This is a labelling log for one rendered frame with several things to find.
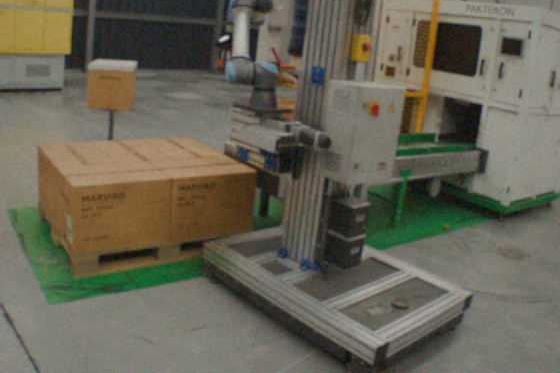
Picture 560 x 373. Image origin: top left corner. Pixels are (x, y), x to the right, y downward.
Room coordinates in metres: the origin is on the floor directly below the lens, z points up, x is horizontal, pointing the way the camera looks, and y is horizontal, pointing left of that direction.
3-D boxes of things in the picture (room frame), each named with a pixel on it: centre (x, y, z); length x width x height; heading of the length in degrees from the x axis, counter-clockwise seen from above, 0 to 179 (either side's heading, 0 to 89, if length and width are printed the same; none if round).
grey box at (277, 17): (4.66, 0.22, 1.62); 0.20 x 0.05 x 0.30; 128
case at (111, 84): (4.80, 1.72, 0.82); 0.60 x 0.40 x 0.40; 14
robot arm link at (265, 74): (2.75, 0.17, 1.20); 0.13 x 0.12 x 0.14; 103
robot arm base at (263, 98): (2.75, 0.16, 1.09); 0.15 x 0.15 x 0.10
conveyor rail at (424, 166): (3.96, -0.88, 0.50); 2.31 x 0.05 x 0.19; 128
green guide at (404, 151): (4.23, -1.12, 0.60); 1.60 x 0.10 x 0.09; 128
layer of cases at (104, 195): (3.30, 0.96, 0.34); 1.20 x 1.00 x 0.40; 128
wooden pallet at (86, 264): (3.30, 0.96, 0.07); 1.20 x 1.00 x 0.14; 128
